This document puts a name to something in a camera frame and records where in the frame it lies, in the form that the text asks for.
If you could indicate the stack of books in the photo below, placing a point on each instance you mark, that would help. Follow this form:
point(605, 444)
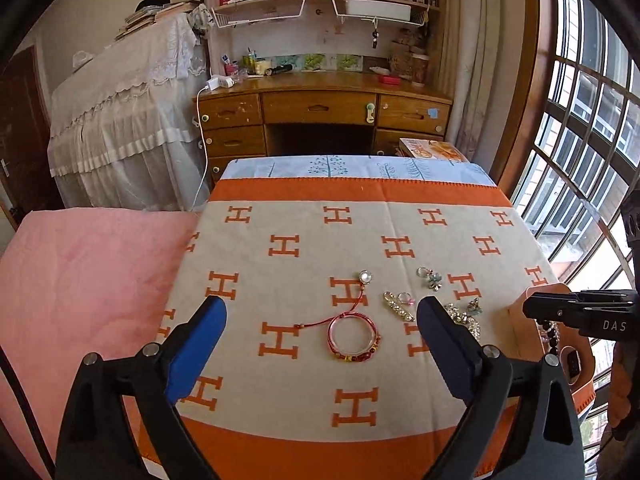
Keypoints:
point(145, 20)

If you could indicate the black flashlight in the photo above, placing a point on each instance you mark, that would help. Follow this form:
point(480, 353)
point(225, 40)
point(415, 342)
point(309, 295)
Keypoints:
point(278, 70)

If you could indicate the brown wooden door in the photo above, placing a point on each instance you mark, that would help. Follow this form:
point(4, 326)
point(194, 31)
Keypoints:
point(22, 130)

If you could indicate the pink cardboard box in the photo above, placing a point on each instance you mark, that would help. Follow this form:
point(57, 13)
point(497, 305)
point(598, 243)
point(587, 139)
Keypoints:
point(517, 320)

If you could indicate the paper cup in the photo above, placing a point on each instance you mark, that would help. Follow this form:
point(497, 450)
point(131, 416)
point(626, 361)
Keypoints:
point(419, 71)

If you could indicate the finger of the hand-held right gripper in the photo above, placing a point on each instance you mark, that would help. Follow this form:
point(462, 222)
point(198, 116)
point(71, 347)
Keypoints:
point(565, 312)

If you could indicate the floral bag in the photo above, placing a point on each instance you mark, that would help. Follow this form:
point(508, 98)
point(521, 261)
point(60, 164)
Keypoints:
point(402, 57)

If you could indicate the orange patterned blanket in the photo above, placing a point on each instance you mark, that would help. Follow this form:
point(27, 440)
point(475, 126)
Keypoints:
point(310, 240)

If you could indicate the wooden desk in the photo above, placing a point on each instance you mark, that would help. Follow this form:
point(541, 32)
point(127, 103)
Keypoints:
point(320, 87)

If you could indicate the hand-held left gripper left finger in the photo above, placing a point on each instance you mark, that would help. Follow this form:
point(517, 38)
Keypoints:
point(197, 350)

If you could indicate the lace-covered piano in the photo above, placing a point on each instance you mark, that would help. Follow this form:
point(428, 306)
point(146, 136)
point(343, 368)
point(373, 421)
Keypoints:
point(125, 110)

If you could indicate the desk pen holder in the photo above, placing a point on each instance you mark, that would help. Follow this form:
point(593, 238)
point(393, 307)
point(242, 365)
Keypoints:
point(248, 62)

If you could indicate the white plastic basin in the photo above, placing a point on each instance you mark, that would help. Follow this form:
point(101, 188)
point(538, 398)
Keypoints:
point(375, 7)

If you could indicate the pale floral curtain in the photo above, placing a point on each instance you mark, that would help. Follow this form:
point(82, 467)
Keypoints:
point(472, 60)

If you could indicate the white charger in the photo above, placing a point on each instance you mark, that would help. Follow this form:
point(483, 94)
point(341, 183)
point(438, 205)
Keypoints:
point(219, 82)

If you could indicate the silver rhinestone hair clip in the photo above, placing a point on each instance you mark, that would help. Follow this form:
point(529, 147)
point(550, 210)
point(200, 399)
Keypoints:
point(462, 320)

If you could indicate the hanging keys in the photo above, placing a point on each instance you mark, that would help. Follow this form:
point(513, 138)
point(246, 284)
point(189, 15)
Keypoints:
point(375, 39)

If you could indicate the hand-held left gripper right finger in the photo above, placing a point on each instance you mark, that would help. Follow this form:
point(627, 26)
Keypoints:
point(445, 350)

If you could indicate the pink bed blanket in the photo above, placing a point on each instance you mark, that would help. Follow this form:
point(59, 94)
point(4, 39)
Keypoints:
point(85, 280)

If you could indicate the green drawer lock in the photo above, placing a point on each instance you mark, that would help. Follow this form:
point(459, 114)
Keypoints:
point(370, 112)

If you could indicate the window grille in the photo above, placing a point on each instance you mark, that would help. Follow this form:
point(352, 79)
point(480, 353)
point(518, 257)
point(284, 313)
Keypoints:
point(575, 110)

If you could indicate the gold rhinestone hair clip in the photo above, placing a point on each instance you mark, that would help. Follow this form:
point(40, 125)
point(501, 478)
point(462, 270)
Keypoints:
point(397, 309)

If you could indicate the small red box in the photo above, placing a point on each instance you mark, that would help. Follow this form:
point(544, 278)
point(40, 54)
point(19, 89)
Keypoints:
point(389, 79)

